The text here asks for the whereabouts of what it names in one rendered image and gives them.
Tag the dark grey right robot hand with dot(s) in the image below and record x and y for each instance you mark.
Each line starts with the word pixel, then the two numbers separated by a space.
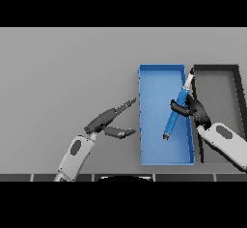
pixel 197 110

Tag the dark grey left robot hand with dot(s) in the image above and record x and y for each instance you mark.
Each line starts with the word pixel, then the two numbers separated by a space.
pixel 103 120

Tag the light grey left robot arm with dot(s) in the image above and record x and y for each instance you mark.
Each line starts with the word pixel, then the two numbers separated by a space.
pixel 75 154

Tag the blue bin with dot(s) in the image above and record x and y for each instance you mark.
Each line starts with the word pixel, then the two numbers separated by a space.
pixel 160 116

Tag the blue pipe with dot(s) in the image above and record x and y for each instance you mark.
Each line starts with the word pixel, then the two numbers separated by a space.
pixel 177 109

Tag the dark grey bin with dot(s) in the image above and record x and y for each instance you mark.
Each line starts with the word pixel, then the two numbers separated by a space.
pixel 218 99

